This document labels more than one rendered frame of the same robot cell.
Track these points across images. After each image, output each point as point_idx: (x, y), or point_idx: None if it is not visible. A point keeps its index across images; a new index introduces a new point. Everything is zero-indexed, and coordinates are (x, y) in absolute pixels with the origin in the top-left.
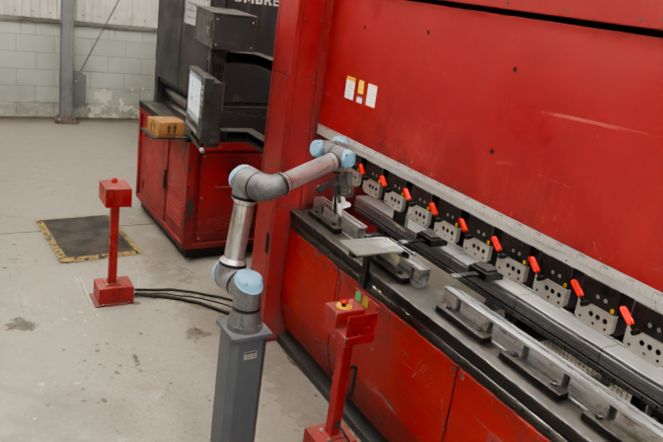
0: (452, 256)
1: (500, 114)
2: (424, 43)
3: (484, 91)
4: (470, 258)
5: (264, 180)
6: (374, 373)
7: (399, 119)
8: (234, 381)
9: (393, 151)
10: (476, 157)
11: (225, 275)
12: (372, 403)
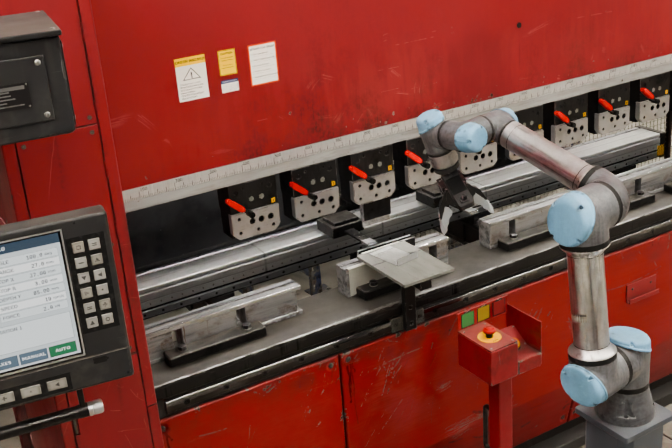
0: None
1: None
2: None
3: None
4: None
5: (620, 181)
6: (460, 406)
7: (346, 68)
8: None
9: (349, 121)
10: (499, 44)
11: (620, 367)
12: (460, 445)
